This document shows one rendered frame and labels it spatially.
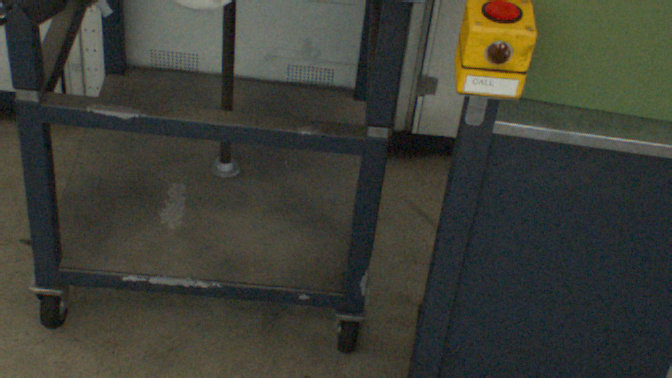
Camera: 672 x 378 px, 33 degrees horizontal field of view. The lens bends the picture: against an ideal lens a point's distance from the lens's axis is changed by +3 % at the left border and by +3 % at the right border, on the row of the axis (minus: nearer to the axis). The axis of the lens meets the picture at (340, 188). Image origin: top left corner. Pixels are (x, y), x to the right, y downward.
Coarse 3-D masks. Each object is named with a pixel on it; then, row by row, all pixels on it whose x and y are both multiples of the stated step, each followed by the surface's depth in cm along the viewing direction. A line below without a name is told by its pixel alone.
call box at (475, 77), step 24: (480, 0) 137; (504, 0) 138; (528, 0) 138; (480, 24) 133; (504, 24) 133; (528, 24) 134; (480, 48) 134; (528, 48) 134; (456, 72) 140; (480, 72) 136; (504, 72) 136; (480, 96) 139; (504, 96) 138
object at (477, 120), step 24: (480, 120) 143; (456, 144) 148; (480, 144) 146; (456, 168) 149; (480, 168) 149; (456, 192) 152; (456, 216) 154; (456, 240) 157; (432, 264) 162; (456, 264) 160; (432, 288) 164; (456, 288) 164; (432, 312) 167; (432, 336) 170; (432, 360) 174
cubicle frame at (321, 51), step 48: (144, 0) 237; (240, 0) 236; (288, 0) 235; (336, 0) 235; (96, 48) 245; (144, 48) 244; (192, 48) 244; (240, 48) 243; (288, 48) 243; (336, 48) 242; (96, 96) 254
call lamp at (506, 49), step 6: (492, 42) 133; (498, 42) 133; (504, 42) 133; (486, 48) 134; (492, 48) 133; (498, 48) 133; (504, 48) 133; (510, 48) 134; (486, 54) 134; (492, 54) 133; (498, 54) 133; (504, 54) 133; (510, 54) 134; (486, 60) 135; (492, 60) 134; (498, 60) 133; (504, 60) 133
